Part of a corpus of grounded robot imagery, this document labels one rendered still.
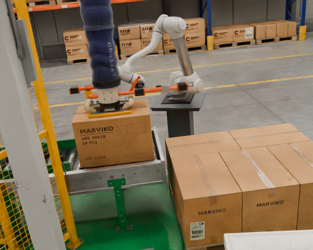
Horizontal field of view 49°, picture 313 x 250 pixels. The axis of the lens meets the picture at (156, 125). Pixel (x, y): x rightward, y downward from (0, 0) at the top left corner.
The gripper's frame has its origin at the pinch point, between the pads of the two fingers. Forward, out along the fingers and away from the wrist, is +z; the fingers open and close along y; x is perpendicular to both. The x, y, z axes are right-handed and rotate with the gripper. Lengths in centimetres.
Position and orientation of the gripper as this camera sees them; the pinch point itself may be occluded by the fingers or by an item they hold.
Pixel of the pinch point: (141, 91)
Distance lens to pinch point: 280.1
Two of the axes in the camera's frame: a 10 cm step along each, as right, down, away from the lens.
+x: -9.9, 1.2, -0.6
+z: 1.0, 3.6, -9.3
